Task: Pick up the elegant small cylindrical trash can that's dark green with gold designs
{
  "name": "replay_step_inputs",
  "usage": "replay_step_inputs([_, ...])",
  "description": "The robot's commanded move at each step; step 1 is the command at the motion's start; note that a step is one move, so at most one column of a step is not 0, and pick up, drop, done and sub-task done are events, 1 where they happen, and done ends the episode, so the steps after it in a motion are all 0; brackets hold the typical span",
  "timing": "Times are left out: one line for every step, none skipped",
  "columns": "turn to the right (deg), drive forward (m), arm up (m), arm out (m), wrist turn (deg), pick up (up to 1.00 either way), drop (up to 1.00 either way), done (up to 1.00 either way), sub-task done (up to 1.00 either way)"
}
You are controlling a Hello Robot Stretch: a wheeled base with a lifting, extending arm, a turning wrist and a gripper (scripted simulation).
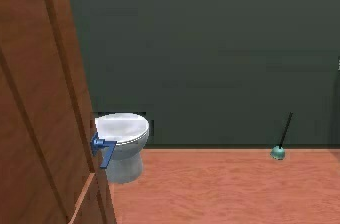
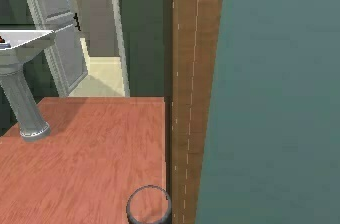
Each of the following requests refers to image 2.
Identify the grey panelled room door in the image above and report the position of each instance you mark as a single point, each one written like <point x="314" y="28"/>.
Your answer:
<point x="65" y="56"/>

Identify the blue soap dish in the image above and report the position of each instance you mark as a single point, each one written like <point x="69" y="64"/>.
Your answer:
<point x="2" y="45"/>

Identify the white door frame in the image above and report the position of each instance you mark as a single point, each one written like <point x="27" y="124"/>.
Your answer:
<point x="122" y="56"/>

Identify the white pedestal sink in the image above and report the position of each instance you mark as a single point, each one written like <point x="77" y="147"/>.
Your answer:
<point x="24" y="103"/>

